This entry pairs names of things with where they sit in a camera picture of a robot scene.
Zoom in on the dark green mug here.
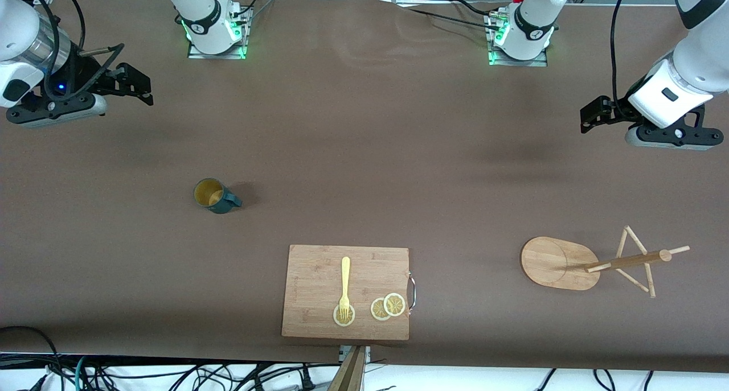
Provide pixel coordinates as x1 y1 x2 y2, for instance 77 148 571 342
193 178 243 215

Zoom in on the wooden cup rack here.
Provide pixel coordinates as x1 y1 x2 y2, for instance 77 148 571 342
521 226 691 299

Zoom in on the brown table cover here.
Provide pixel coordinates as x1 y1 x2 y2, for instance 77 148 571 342
0 0 729 374

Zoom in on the wooden cutting board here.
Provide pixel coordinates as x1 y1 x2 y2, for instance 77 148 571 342
281 244 417 341

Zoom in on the yellow plastic fork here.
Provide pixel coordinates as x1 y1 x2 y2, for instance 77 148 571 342
339 257 351 322

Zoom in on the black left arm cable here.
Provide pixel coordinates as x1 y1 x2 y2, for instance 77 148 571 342
609 0 634 116

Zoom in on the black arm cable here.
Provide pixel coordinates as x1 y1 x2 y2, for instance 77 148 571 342
609 0 634 116
17 0 126 102

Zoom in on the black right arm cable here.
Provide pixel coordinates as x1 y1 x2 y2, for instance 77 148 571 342
17 0 126 102

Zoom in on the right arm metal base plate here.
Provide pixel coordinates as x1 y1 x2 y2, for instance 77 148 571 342
187 7 252 60

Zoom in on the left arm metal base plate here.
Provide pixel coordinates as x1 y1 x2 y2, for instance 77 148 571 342
487 13 549 67

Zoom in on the teal cable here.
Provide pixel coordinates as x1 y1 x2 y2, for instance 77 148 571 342
74 355 91 391

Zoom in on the metal bracket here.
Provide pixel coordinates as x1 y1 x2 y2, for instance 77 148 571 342
339 345 371 363

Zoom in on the wooden post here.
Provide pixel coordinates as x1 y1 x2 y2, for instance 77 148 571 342
327 345 366 391

